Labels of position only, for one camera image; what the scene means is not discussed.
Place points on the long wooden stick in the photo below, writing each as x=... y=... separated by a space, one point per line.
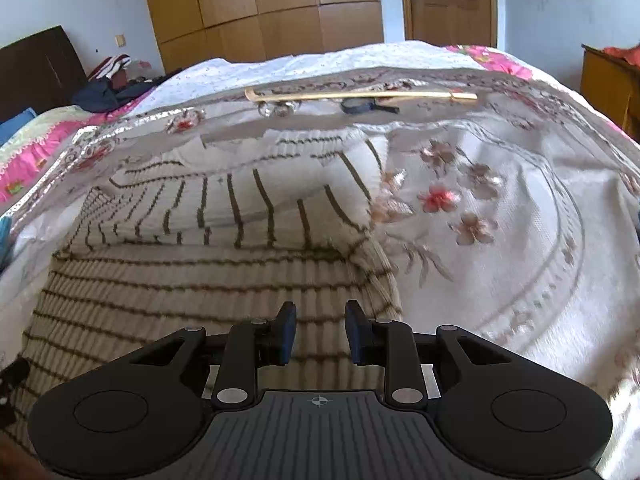
x=350 y=95

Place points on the dark wooden headboard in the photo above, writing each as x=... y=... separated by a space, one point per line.
x=35 y=75

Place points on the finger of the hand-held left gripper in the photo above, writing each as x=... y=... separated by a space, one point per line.
x=11 y=377

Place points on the red cloth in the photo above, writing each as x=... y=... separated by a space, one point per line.
x=622 y=55

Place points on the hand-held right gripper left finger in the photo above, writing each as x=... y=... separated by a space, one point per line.
x=285 y=335

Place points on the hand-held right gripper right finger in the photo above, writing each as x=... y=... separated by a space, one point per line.
x=356 y=335

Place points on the beige floral bedspread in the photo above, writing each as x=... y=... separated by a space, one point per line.
x=500 y=260

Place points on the wooden wardrobe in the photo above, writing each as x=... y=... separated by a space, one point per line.
x=260 y=5

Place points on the cream brown-striped knit sweater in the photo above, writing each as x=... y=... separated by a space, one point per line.
x=200 y=270

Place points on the blue towel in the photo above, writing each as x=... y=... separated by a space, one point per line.
x=4 y=240

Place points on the wooden desk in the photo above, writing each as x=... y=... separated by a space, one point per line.
x=607 y=90

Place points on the pink floral bed sheet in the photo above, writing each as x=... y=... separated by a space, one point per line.
x=45 y=145

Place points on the dark navy garment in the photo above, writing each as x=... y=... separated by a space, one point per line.
x=105 y=95

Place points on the wooden door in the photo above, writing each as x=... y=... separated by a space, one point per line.
x=450 y=5

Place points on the red white striped garment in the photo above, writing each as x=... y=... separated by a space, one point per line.
x=107 y=67

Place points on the white dotted bed sheet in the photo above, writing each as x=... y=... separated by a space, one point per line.
x=320 y=62

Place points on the blue pillow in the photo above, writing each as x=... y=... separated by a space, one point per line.
x=15 y=127

